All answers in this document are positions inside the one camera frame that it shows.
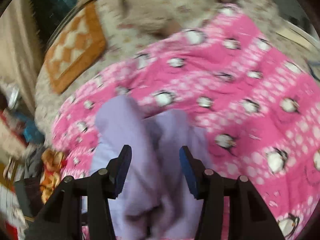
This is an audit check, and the lilac fleece jacket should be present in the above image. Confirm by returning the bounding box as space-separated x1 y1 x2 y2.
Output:
89 95 212 239

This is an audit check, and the blue plastic bag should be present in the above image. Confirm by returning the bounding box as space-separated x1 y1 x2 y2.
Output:
14 112 45 145

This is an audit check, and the orange yellow red cloth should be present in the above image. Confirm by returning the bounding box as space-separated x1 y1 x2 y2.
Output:
40 148 66 204

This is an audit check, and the orange checkered cushion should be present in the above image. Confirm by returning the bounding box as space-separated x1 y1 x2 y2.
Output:
44 2 107 94

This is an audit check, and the beige curtain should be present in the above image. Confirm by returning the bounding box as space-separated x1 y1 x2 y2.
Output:
1 0 43 114

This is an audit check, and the pink penguin quilt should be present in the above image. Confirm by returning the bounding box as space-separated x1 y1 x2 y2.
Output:
52 5 319 239

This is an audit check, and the grey striped garment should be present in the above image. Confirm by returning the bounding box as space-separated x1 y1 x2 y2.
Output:
23 144 46 179

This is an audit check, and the floral beige bedsheet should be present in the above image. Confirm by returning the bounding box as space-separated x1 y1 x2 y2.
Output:
35 0 319 145

